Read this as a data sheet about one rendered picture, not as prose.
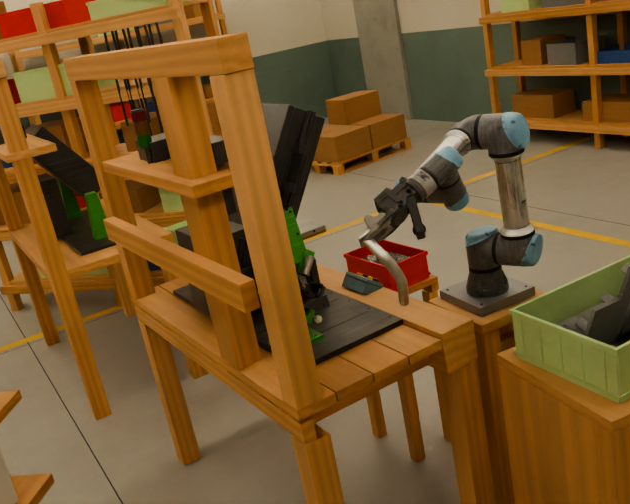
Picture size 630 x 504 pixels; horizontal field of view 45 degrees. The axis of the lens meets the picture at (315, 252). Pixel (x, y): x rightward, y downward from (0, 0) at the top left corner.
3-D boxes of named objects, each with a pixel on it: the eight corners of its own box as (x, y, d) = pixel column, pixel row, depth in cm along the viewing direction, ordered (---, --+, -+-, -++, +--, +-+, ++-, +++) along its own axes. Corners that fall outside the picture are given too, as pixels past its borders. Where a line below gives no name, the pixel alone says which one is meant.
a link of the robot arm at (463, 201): (441, 193, 229) (428, 168, 222) (475, 193, 222) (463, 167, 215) (432, 213, 225) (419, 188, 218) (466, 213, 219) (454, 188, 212)
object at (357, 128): (369, 146, 999) (359, 89, 975) (411, 148, 936) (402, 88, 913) (298, 171, 934) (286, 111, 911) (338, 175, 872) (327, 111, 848)
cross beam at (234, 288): (119, 235, 325) (113, 215, 322) (260, 307, 217) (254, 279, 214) (108, 239, 323) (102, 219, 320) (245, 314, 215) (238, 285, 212)
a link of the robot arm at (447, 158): (469, 169, 214) (459, 147, 208) (442, 194, 212) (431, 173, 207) (451, 160, 220) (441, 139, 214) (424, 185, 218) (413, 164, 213)
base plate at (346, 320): (256, 263, 352) (255, 259, 351) (403, 324, 260) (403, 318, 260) (173, 294, 332) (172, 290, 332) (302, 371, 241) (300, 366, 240)
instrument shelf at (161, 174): (162, 155, 308) (160, 145, 307) (267, 176, 233) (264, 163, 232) (104, 172, 296) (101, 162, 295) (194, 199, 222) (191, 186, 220)
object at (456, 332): (267, 270, 379) (261, 242, 374) (479, 358, 254) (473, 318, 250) (242, 280, 372) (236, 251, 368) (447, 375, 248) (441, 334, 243)
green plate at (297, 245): (299, 260, 291) (282, 209, 290) (309, 259, 284) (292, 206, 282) (274, 270, 286) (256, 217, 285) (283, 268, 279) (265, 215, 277)
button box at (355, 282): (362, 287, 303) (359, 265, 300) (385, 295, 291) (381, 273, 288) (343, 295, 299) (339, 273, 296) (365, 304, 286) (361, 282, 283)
